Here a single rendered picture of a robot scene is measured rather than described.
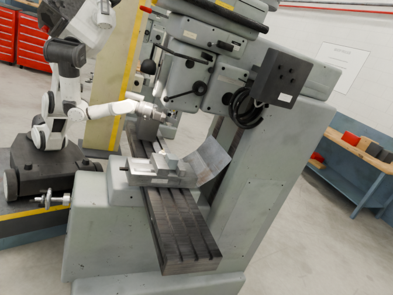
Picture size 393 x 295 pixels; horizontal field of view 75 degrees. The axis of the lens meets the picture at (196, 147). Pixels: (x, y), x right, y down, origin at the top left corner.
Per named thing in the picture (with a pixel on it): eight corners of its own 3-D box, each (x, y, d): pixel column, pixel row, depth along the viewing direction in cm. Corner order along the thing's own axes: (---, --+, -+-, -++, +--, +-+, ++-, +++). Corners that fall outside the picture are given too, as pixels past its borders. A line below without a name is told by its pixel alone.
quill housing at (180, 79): (163, 109, 123) (183, 41, 110) (154, 95, 140) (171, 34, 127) (198, 116, 131) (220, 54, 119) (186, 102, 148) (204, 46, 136)
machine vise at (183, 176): (128, 186, 120) (133, 166, 115) (124, 168, 132) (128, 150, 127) (194, 188, 136) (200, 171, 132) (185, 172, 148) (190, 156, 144)
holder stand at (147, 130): (136, 139, 166) (143, 110, 158) (135, 125, 185) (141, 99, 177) (154, 142, 170) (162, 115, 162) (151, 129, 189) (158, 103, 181)
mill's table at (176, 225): (161, 276, 93) (167, 261, 90) (124, 129, 193) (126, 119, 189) (216, 270, 103) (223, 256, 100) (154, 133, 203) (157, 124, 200)
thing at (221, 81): (202, 113, 129) (220, 61, 118) (186, 96, 148) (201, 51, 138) (233, 119, 137) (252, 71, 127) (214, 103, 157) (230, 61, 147)
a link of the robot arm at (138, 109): (141, 119, 133) (119, 112, 131) (143, 115, 143) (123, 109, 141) (147, 98, 130) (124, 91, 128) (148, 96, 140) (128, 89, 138)
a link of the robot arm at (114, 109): (135, 112, 130) (109, 117, 130) (137, 109, 139) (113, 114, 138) (131, 99, 128) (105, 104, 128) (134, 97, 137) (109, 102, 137)
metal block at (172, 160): (165, 169, 128) (169, 159, 126) (162, 163, 133) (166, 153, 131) (175, 170, 131) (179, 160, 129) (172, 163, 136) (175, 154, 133)
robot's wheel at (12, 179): (2, 188, 167) (3, 163, 159) (11, 187, 170) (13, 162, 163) (7, 208, 155) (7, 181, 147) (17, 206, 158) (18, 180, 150)
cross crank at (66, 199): (36, 215, 133) (38, 196, 128) (40, 199, 142) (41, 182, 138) (70, 215, 140) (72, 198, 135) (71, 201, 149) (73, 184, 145)
